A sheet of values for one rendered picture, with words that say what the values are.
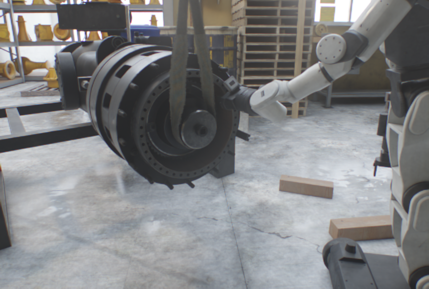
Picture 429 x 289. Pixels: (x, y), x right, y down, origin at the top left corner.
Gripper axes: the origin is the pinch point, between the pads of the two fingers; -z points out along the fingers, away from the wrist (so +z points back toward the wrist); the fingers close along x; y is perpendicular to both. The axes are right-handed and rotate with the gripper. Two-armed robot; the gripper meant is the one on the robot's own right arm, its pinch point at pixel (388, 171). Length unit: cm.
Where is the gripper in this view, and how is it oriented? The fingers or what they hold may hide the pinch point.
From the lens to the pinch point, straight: 152.7
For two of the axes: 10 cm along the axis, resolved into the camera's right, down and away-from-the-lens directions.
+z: -0.4, -9.4, -3.3
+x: -9.1, -1.0, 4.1
